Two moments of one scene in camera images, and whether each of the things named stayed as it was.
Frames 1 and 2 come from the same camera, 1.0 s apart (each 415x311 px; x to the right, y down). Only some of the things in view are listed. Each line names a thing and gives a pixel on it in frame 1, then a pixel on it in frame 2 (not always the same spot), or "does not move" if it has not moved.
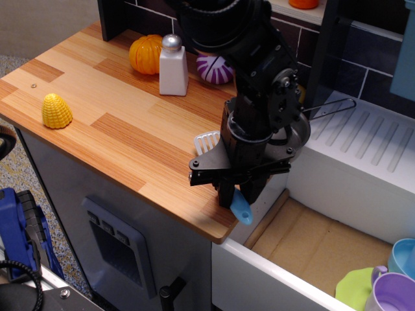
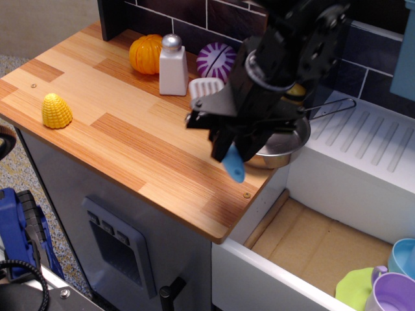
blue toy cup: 402,258 does not move
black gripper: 242,162 -> 267,94
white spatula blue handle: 240,208 -> 231,161
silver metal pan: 284,142 does not move
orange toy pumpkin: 144,54 does not move
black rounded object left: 10,138 does not move
